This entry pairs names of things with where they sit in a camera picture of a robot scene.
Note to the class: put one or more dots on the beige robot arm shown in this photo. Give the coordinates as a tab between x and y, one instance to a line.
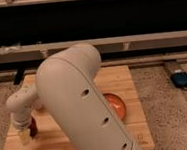
64	84

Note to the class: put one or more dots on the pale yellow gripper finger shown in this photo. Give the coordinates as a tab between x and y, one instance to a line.
24	136

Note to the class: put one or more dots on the light wooden board table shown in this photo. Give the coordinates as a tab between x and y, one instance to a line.
115	80

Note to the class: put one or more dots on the orange bowl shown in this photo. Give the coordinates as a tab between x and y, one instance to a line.
117	104

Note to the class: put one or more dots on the dark red chili pepper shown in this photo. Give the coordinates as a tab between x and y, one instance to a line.
33	128

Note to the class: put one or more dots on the grey metal rail frame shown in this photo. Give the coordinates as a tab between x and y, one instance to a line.
136	50

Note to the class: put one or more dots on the dark blue power adapter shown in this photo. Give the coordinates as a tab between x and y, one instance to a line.
179	78

